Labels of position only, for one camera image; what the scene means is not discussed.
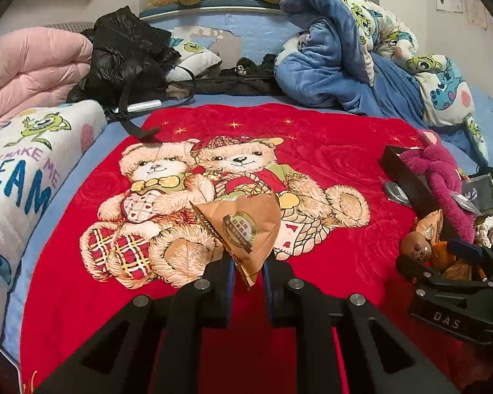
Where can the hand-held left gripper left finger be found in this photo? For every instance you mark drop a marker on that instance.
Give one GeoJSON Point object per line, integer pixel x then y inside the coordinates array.
{"type": "Point", "coordinates": [229, 279]}

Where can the blue cartoon-print blanket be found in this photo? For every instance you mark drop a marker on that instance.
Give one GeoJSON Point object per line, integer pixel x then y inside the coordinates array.
{"type": "Point", "coordinates": [332, 69]}

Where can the round grey item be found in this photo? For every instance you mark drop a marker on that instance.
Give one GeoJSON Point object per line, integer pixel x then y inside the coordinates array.
{"type": "Point", "coordinates": [394, 192]}

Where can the monster print pillow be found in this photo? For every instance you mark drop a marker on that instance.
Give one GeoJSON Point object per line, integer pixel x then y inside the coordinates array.
{"type": "Point", "coordinates": [24, 172]}

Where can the small brown bear toy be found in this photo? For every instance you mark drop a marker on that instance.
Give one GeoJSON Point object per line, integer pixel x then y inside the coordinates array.
{"type": "Point", "coordinates": [415, 246]}

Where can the black puffer jacket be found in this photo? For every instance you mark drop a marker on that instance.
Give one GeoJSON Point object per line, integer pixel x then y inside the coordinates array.
{"type": "Point", "coordinates": [123, 53]}

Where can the blue padded headboard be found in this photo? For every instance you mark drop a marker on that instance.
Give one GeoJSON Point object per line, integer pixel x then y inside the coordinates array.
{"type": "Point", "coordinates": [254, 24]}

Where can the silver tube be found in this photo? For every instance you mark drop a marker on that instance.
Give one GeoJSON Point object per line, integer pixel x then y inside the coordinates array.
{"type": "Point", "coordinates": [143, 106]}

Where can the brown triangular snack packet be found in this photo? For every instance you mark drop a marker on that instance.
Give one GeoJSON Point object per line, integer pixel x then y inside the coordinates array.
{"type": "Point", "coordinates": [246, 234]}

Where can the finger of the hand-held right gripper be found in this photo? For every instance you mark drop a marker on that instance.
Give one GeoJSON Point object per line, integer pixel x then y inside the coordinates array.
{"type": "Point", "coordinates": [419, 273]}
{"type": "Point", "coordinates": [472, 249]}

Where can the white wall certificate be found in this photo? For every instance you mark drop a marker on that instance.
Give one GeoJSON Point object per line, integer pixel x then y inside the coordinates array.
{"type": "Point", "coordinates": [476, 10]}
{"type": "Point", "coordinates": [450, 2]}

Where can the pink plush toy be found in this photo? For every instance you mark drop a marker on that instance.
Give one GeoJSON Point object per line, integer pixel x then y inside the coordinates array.
{"type": "Point", "coordinates": [439, 176]}

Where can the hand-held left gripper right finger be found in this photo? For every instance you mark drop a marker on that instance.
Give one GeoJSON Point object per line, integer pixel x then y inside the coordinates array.
{"type": "Point", "coordinates": [268, 287]}

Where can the black box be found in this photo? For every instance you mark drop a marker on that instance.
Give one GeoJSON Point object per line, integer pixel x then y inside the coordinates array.
{"type": "Point", "coordinates": [406, 172]}

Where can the red bear-print blanket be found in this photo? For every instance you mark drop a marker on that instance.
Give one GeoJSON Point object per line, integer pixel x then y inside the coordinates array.
{"type": "Point", "coordinates": [332, 152]}

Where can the pink quilt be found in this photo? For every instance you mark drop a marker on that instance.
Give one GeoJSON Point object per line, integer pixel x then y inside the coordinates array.
{"type": "Point", "coordinates": [33, 69]}

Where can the dark clothes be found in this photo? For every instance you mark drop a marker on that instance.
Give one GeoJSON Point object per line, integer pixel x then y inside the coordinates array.
{"type": "Point", "coordinates": [238, 84]}

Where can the brown red-striped snack packet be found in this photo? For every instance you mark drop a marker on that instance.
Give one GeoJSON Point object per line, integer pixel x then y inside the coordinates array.
{"type": "Point", "coordinates": [429, 223]}

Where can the cartoon-print pillow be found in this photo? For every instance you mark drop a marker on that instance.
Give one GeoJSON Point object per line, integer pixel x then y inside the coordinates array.
{"type": "Point", "coordinates": [193, 51]}

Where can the small dark box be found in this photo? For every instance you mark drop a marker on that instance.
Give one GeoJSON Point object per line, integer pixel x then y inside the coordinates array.
{"type": "Point", "coordinates": [482, 191]}

